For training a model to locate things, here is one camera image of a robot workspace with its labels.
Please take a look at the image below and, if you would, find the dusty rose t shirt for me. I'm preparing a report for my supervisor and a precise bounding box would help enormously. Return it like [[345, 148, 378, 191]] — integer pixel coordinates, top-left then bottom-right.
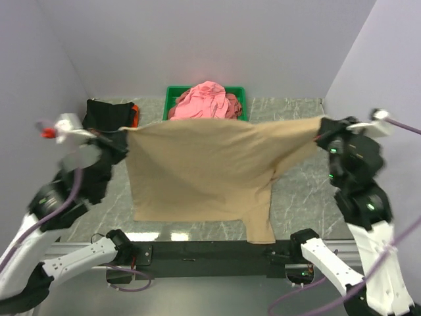
[[225, 93, 243, 119]]

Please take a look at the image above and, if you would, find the black folded t shirt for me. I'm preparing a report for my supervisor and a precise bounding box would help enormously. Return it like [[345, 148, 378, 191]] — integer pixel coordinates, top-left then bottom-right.
[[82, 99, 134, 132]]

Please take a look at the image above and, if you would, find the green plastic bin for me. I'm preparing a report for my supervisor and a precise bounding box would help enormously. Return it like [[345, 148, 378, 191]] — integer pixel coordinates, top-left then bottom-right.
[[162, 86, 249, 121]]

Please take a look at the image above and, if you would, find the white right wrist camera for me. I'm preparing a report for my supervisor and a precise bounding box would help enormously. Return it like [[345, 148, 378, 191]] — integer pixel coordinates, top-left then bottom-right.
[[346, 109, 392, 139]]

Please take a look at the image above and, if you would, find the pink t shirt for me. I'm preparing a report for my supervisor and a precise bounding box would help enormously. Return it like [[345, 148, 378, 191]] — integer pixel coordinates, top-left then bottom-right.
[[168, 81, 231, 120]]

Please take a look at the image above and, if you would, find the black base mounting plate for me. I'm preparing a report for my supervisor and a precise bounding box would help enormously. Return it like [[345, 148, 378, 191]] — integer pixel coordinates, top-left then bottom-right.
[[131, 239, 297, 281]]

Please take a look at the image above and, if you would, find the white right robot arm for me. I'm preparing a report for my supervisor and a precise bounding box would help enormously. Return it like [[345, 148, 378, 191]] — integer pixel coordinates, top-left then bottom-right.
[[288, 111, 420, 315]]

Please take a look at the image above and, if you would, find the beige t shirt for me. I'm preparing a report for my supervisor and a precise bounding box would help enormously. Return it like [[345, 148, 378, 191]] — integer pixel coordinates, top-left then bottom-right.
[[126, 117, 321, 244]]

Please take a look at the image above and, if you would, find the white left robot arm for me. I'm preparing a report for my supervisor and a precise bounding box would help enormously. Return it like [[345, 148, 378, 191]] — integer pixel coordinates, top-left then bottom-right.
[[1, 128, 134, 315]]

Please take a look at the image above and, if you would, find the orange folded t shirt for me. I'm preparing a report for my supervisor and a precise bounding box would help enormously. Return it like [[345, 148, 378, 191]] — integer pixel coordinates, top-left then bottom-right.
[[130, 104, 139, 128]]

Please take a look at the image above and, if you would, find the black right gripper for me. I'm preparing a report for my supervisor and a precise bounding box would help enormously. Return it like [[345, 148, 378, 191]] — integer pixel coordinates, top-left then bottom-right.
[[313, 115, 370, 185]]

